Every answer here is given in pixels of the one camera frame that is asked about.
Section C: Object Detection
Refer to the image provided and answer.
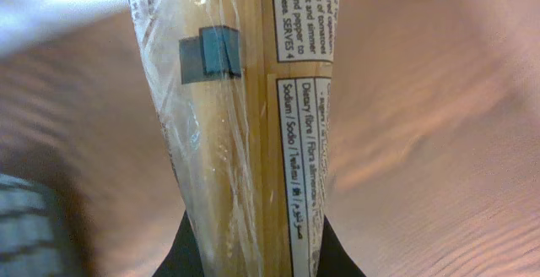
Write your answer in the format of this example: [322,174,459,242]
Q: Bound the spaghetti pack with orange ends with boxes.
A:
[128,0,339,276]

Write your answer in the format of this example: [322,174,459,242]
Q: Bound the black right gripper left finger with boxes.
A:
[153,211,204,277]

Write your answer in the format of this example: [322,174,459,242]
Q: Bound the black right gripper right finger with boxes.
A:
[316,217,366,277]

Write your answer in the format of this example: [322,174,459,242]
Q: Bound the grey plastic basket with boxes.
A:
[1,174,84,277]

